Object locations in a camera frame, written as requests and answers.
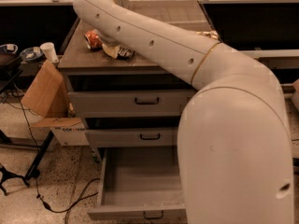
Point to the grey middle drawer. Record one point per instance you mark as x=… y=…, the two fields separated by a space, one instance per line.
x=137 y=137

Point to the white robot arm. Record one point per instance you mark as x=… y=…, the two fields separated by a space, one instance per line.
x=234 y=139

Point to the brown cardboard box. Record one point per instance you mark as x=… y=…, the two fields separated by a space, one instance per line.
x=48 y=97

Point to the white paper cup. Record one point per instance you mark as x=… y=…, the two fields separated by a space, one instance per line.
x=49 y=51

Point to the grey drawer cabinet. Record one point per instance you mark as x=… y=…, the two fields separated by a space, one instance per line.
x=81 y=59

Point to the crushed orange soda can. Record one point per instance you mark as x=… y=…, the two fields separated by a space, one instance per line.
x=92 y=39

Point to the blue bowl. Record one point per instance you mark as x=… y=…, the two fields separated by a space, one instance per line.
x=31 y=55

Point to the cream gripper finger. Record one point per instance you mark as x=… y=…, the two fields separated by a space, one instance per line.
x=111 y=51

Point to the black stand leg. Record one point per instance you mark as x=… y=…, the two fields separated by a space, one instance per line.
x=33 y=171

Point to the crushed gold soda can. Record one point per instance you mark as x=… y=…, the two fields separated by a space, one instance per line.
x=211 y=34

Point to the grey open bottom drawer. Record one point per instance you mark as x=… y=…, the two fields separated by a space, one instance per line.
x=139 y=182

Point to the grey top drawer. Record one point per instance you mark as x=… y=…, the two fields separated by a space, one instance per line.
x=116 y=104

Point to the black rxbar chocolate bar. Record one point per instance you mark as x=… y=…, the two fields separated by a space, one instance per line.
x=125 y=54

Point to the dark tray with bowl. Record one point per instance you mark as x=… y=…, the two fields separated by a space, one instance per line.
x=9 y=57

